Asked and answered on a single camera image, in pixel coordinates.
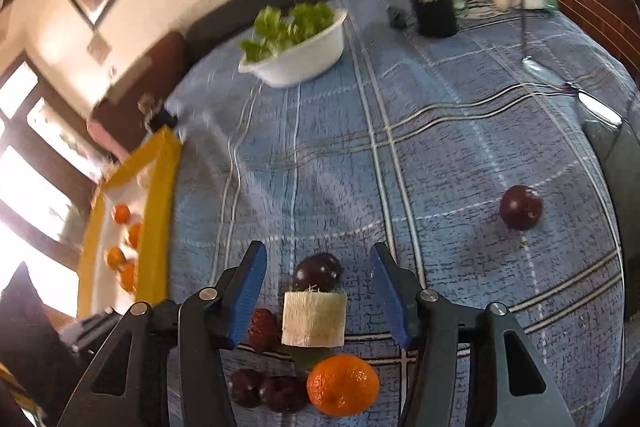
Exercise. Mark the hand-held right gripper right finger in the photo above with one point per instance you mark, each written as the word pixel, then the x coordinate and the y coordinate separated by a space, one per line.
pixel 392 297

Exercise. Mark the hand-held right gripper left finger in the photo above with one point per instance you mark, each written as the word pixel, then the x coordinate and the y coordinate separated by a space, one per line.
pixel 247 297

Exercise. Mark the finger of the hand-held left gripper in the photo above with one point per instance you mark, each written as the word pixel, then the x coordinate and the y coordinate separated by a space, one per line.
pixel 95 329

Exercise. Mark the red date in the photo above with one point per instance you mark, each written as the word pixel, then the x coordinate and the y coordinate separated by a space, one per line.
pixel 263 329

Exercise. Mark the large peeled sugarcane piece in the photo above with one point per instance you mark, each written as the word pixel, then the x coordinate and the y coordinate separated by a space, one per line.
pixel 314 319

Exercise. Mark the large yellowish orange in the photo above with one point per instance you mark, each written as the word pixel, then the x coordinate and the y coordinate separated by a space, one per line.
pixel 116 257

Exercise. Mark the small orange mandarin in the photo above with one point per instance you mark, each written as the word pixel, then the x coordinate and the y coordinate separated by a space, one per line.
pixel 121 213

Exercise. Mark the yellow cardboard tray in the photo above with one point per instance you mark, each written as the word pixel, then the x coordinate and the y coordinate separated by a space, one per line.
pixel 160 207

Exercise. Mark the small peeled sugarcane piece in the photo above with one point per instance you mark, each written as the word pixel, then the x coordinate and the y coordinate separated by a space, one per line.
pixel 142 179

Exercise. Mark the blue plaid blanket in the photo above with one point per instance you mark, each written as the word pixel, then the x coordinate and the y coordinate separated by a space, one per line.
pixel 400 117

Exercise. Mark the black device with knob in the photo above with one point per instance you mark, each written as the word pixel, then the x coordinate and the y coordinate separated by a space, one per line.
pixel 162 119

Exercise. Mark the white bowl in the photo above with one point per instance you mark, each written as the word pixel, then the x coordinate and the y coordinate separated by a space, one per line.
pixel 300 62

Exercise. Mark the wooden glass door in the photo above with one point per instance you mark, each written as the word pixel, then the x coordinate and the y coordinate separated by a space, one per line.
pixel 30 84

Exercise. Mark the brown sofa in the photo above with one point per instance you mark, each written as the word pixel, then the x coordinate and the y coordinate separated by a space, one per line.
pixel 165 62

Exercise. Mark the dark green mat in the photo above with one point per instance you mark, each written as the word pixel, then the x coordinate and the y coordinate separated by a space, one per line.
pixel 620 157

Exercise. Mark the thin metal rod stand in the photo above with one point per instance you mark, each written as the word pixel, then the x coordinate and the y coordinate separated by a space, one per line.
pixel 537 69
pixel 600 107

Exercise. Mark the small black object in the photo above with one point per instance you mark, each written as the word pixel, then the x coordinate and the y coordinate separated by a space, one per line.
pixel 400 18

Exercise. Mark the green lettuce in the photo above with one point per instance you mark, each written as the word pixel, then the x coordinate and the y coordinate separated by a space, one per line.
pixel 305 22

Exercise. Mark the black cup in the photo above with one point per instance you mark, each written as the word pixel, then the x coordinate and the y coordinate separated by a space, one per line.
pixel 435 17

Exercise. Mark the wall plaque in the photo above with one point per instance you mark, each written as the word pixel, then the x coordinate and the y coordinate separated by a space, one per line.
pixel 99 48

